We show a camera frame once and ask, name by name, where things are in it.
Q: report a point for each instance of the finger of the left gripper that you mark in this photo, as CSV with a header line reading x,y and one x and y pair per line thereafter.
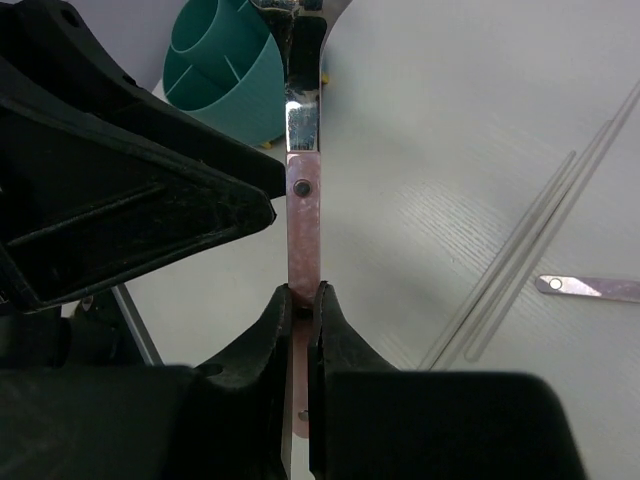
x,y
101,181

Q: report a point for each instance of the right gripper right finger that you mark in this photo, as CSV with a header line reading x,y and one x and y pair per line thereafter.
x,y
370,420

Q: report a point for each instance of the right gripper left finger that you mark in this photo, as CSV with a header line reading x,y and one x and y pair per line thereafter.
x,y
79,402

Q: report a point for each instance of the silver spoon pink handle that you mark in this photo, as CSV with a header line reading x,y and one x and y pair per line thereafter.
x,y
300,30

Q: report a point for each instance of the pink handled fork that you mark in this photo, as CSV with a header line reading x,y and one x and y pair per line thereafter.
x,y
620,290

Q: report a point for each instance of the teal utensil holder cup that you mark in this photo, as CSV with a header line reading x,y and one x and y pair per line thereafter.
x,y
223,68

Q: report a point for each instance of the clear chopstick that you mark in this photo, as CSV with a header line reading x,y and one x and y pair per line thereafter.
x,y
495,267
557,218
483,313

